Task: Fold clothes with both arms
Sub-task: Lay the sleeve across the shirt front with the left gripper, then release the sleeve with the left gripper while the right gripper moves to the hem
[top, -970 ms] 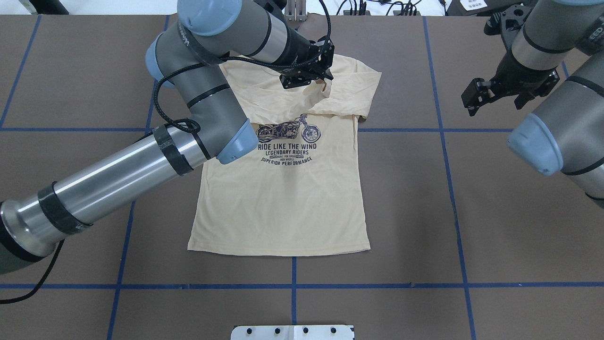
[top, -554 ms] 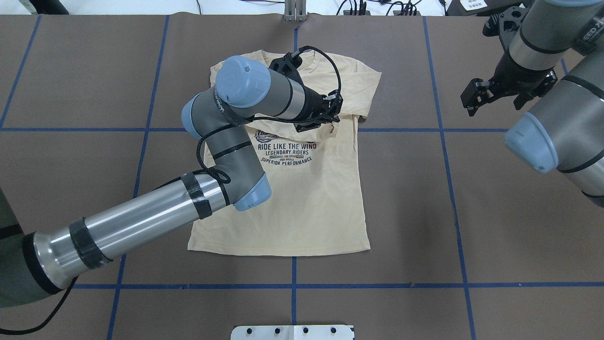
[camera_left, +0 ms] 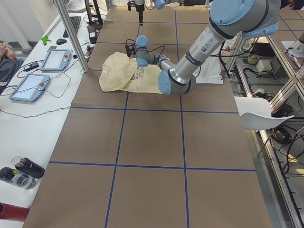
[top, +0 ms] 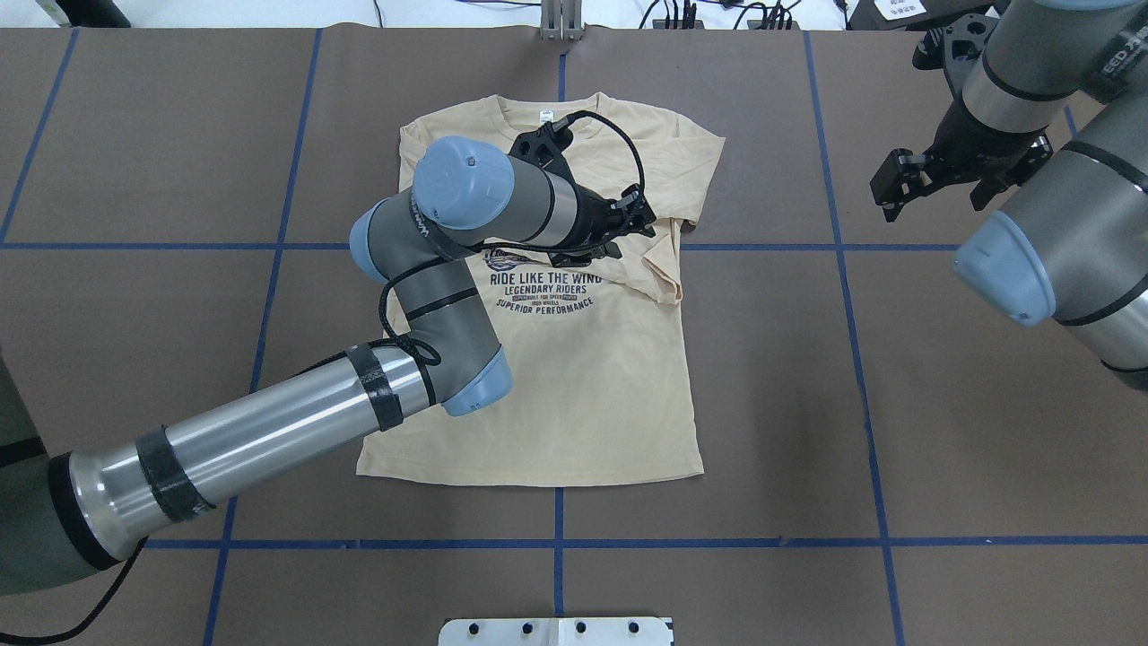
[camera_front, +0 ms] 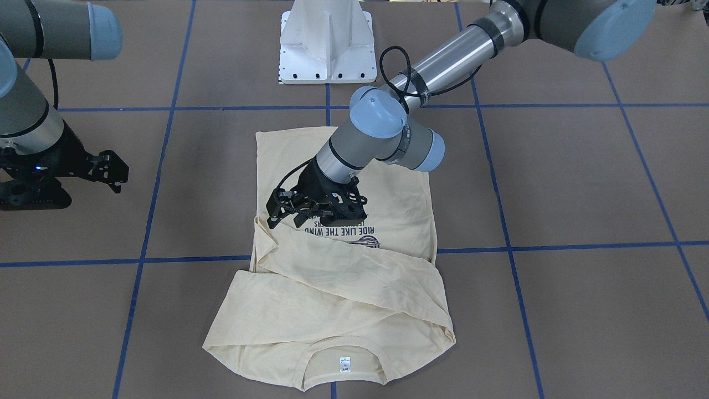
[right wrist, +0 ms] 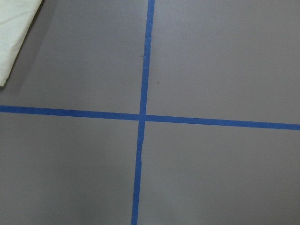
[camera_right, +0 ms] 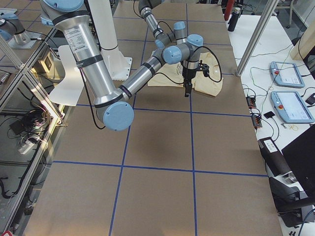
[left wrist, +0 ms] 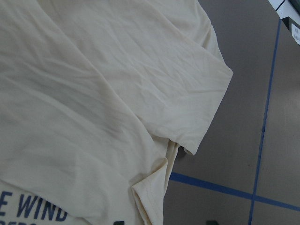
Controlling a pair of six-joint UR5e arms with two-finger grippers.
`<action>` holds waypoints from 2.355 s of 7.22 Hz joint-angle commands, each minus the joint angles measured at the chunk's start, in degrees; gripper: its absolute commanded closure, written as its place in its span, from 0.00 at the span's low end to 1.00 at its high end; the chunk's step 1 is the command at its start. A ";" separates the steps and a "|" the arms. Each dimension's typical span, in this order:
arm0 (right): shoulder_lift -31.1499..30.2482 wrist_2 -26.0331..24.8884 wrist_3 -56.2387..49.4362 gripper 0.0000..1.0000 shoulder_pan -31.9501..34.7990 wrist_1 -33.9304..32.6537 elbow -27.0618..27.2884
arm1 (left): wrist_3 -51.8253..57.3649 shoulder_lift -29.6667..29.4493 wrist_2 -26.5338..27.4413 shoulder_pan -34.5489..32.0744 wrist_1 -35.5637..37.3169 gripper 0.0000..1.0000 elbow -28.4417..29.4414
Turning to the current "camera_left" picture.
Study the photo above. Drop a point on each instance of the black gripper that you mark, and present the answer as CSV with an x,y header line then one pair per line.
x,y
140,9

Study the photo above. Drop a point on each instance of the beige long-sleeve printed shirt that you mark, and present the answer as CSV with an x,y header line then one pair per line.
x,y
120,72

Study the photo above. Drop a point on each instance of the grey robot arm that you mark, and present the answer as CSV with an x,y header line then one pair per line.
x,y
159,4
254,18

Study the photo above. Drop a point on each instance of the black keyboard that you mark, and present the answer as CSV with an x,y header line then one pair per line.
x,y
76,21

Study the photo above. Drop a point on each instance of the black computer mouse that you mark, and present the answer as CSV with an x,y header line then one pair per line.
x,y
61,41

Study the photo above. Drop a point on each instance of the blue teach pendant far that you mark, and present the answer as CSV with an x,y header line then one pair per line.
x,y
56,60

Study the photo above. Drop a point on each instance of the blue teach pendant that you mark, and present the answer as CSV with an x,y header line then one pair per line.
x,y
56,60
30,88

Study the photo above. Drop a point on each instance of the blue teach pendant near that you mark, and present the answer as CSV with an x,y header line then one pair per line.
x,y
30,88

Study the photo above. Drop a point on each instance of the white plastic chair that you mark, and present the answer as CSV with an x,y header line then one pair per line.
x,y
255,114

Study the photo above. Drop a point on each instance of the black thermos bottle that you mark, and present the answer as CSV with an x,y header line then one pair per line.
x,y
27,166

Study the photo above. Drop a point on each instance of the clear plastic bottle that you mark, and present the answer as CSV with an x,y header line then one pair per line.
x,y
17,178

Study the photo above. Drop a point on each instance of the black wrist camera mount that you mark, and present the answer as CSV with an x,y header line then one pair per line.
x,y
130,4
130,47

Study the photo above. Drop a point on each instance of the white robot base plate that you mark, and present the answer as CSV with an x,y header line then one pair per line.
x,y
208,74

